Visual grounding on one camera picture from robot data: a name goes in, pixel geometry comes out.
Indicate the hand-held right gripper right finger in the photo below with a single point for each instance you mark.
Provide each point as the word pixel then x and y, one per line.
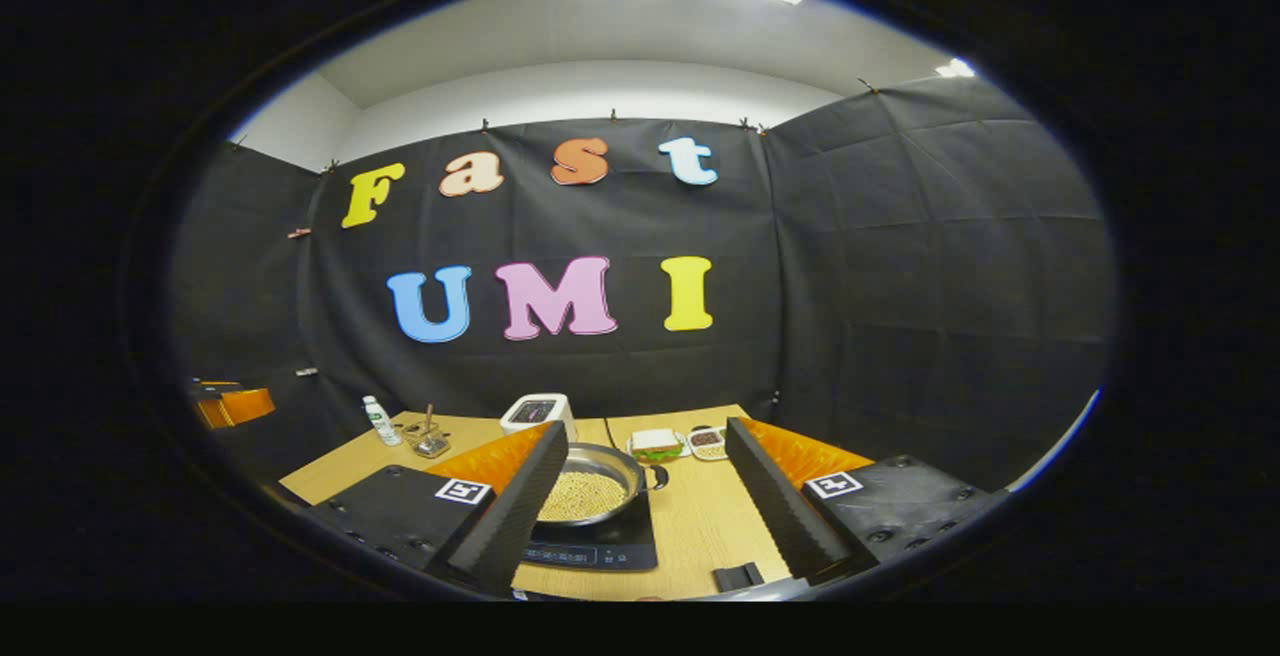
pixel 778 506

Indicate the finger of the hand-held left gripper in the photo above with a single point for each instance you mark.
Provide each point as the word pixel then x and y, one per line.
pixel 240 406

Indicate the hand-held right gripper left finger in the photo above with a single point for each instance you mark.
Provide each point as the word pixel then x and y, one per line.
pixel 512 516

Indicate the heap of yellow soybeans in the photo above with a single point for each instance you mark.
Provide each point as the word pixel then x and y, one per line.
pixel 582 496

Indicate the black induction cooktop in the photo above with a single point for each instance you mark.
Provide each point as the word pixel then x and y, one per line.
pixel 620 546

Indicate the white divided dish of beans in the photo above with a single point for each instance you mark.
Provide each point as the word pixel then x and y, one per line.
pixel 707 443

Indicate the white toaster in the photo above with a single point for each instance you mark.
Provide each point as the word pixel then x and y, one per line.
pixel 535 414

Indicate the white sandwich plate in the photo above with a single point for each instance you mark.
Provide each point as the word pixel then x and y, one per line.
pixel 686 451

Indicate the sandwich with lettuce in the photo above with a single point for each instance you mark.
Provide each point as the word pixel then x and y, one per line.
pixel 656 443

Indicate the white bottle with green label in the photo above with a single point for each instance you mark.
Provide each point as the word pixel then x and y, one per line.
pixel 381 423

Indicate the black backdrop cloth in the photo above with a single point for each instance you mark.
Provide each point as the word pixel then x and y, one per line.
pixel 900 286

